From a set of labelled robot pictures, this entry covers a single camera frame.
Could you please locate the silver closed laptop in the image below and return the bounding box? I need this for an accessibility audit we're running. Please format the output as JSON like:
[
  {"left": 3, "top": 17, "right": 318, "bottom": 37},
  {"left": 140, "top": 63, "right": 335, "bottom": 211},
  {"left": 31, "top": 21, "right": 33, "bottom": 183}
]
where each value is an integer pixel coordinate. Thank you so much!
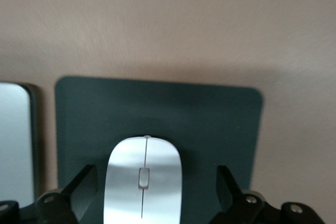
[{"left": 0, "top": 82, "right": 42, "bottom": 205}]

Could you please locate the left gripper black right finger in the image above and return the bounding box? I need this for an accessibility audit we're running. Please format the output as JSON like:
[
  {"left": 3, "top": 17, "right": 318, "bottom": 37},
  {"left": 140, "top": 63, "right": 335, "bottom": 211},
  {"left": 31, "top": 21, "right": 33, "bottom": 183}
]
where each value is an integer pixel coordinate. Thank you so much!
[{"left": 209, "top": 165, "right": 265, "bottom": 224}]

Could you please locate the white computer mouse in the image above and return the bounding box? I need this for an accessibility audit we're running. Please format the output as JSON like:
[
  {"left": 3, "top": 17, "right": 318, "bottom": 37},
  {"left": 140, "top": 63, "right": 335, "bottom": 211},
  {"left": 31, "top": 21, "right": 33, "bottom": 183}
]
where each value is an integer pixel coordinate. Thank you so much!
[{"left": 103, "top": 135, "right": 182, "bottom": 224}]

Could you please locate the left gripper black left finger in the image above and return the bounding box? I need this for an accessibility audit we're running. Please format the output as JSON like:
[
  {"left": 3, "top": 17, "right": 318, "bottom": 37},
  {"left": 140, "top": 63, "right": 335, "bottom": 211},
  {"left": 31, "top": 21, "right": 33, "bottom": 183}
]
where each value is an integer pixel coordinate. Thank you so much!
[{"left": 36, "top": 165, "right": 98, "bottom": 224}]

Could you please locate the brown table cover mat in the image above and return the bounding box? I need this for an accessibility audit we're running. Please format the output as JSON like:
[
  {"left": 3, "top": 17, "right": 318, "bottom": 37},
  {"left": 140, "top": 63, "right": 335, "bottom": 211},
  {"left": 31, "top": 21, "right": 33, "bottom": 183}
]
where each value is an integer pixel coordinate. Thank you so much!
[{"left": 0, "top": 0, "right": 336, "bottom": 224}]

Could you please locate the black mouse pad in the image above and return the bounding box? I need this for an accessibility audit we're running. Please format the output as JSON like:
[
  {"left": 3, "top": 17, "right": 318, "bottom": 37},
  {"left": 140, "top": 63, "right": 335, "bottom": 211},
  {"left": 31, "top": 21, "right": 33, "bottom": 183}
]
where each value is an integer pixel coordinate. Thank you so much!
[{"left": 54, "top": 76, "right": 264, "bottom": 224}]

